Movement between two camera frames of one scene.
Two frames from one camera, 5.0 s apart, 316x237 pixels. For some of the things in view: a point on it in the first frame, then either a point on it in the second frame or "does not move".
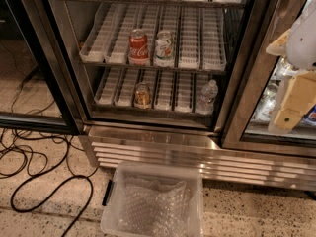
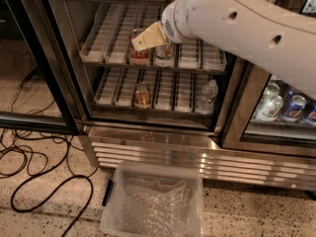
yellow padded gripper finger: x=300 y=97 to x=181 y=22
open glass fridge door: x=37 y=89 does not move
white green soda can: x=164 y=56 does not move
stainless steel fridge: x=181 y=73 does not move
